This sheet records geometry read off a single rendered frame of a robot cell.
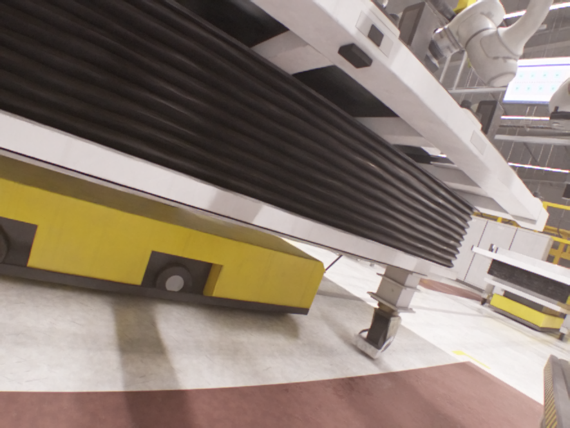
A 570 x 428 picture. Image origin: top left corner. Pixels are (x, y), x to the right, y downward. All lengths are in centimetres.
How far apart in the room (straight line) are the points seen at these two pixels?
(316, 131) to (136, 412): 80
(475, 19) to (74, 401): 137
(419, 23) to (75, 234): 100
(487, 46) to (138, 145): 99
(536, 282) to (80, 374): 527
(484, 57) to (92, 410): 126
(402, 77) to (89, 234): 85
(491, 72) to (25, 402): 130
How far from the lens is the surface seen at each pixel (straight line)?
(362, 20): 65
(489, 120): 121
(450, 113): 88
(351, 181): 106
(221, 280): 108
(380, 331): 134
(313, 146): 94
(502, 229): 1013
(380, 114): 115
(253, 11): 94
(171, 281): 109
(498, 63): 110
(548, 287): 539
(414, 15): 89
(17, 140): 62
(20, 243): 105
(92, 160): 61
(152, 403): 70
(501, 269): 555
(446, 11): 155
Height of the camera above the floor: 45
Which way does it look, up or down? 3 degrees down
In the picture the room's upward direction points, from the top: 21 degrees clockwise
